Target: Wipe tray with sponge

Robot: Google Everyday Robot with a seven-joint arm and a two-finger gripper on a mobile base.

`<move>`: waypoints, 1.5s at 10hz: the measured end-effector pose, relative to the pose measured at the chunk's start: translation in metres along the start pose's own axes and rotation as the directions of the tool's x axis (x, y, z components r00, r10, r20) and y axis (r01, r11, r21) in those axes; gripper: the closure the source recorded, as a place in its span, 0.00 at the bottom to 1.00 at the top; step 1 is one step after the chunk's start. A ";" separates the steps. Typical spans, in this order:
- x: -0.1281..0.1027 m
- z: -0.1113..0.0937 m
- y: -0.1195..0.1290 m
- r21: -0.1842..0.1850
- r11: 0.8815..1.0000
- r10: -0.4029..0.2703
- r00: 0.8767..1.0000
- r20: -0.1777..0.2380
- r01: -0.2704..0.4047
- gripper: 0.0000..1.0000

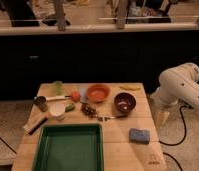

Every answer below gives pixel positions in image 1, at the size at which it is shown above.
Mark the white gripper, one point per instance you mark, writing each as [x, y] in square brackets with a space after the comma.
[162, 117]

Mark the metal cup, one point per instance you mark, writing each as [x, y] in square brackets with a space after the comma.
[40, 102]

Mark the blue sponge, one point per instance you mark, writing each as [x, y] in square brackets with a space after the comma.
[139, 136]

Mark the white cup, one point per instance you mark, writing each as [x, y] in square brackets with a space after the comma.
[57, 111]

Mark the dark grape bunch toy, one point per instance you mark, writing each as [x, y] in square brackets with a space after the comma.
[88, 110]

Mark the green transparent cup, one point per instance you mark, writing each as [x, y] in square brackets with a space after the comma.
[57, 87]

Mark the dark purple bowl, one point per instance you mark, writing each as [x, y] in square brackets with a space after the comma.
[124, 102]

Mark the green plastic tray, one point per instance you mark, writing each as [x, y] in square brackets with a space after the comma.
[71, 147]

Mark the green vegetable toy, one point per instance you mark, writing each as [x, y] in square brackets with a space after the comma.
[69, 108]

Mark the wooden handled brush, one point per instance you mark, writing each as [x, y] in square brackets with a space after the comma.
[34, 123]

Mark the clear plastic piece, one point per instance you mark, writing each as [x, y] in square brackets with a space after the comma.
[82, 91]

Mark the red tomato toy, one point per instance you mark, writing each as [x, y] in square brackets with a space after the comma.
[75, 96]

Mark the orange bowl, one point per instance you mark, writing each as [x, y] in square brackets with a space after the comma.
[97, 92]

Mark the metal spoon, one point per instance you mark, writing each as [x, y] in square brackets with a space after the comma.
[105, 118]

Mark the yellow banana toy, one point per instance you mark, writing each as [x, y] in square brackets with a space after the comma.
[130, 87]

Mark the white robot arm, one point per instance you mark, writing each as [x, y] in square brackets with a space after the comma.
[176, 83]

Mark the white handled knife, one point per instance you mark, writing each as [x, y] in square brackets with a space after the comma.
[53, 98]

